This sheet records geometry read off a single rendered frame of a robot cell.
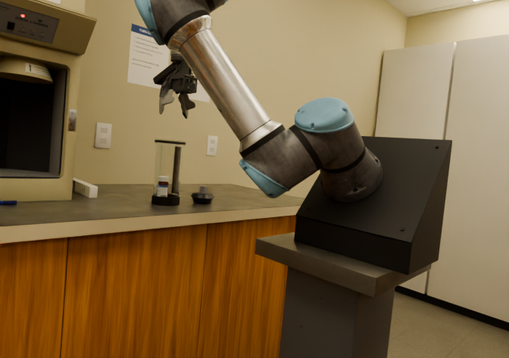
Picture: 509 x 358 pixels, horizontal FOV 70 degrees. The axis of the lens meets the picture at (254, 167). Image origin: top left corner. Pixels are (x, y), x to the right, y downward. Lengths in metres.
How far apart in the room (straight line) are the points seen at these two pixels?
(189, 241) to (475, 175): 2.52
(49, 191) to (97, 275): 0.34
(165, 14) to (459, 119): 2.84
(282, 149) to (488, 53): 2.79
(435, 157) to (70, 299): 0.98
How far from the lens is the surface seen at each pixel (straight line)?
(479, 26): 4.00
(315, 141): 0.77
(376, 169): 0.89
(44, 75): 1.33
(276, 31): 2.56
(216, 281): 1.38
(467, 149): 3.33
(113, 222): 1.07
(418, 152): 0.95
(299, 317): 0.97
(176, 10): 0.82
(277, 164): 0.76
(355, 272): 0.78
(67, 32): 1.27
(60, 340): 1.17
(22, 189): 1.29
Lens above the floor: 1.16
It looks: 3 degrees down
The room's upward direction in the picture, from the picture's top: 5 degrees clockwise
